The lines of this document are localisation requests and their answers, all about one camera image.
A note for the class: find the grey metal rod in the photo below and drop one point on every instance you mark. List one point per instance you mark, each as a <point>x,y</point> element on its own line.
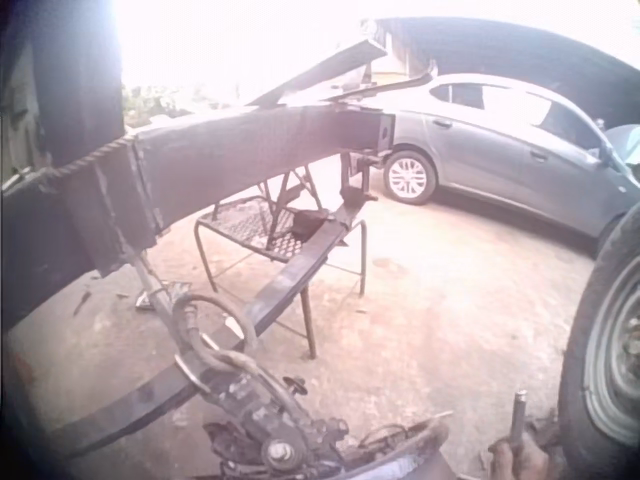
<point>518,415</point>

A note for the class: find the person's right hand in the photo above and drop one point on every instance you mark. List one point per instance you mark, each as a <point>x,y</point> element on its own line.
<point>520,462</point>

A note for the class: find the green bushes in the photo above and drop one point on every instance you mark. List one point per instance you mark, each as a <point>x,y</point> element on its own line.
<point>155,102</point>

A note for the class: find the thin metal rod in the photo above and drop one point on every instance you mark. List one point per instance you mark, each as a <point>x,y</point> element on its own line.
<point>155,295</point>

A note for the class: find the grey sedan car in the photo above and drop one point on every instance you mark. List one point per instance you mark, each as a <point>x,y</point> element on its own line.
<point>500,150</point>

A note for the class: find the dark vehicle body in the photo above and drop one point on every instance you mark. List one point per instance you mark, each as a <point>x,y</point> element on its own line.
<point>75,75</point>

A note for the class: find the black block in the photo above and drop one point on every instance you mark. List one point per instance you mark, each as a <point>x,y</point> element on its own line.
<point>309,224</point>

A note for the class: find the greasy axle hub assembly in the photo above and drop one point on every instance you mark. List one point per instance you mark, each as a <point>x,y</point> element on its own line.
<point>270,420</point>

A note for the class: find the black tyre with steel rim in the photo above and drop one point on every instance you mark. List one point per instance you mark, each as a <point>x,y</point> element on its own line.
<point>580,350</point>

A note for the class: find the metal mesh stand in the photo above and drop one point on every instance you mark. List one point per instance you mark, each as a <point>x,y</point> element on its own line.
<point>240,220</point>

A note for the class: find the raised metal body panel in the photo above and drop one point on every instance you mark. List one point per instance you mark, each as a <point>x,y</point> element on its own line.
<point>350,56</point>

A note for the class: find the light blue car panel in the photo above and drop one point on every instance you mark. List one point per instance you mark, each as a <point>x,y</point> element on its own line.
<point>622,145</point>

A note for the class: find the person's right fingers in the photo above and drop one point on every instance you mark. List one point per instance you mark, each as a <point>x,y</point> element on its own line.
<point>507,452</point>

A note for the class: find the black leaf spring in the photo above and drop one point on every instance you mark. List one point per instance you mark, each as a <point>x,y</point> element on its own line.
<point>285,289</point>

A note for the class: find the dark metal chassis frame beam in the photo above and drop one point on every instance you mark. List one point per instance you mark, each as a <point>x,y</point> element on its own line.
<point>225,150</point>

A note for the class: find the curved dark metal drum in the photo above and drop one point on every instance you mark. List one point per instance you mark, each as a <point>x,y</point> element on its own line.
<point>400,450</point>

